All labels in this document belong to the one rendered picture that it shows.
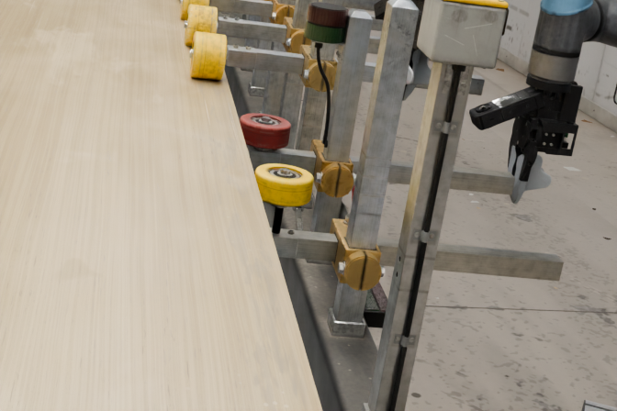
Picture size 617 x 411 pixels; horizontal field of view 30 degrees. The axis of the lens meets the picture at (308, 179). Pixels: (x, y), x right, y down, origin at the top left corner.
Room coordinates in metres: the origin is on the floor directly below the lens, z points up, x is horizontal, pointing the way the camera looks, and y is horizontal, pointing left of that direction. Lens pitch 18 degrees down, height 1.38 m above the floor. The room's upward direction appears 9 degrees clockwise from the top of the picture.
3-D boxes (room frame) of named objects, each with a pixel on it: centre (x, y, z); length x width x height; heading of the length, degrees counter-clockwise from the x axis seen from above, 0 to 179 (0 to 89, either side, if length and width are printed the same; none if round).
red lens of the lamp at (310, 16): (1.69, 0.01, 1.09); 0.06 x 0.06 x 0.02
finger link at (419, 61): (1.79, -0.15, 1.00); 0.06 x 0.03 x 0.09; 31
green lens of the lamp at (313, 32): (1.69, 0.01, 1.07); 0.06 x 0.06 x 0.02
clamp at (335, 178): (1.72, -0.03, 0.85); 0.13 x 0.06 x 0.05; 11
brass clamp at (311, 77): (1.97, 0.02, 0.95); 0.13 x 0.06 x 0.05; 11
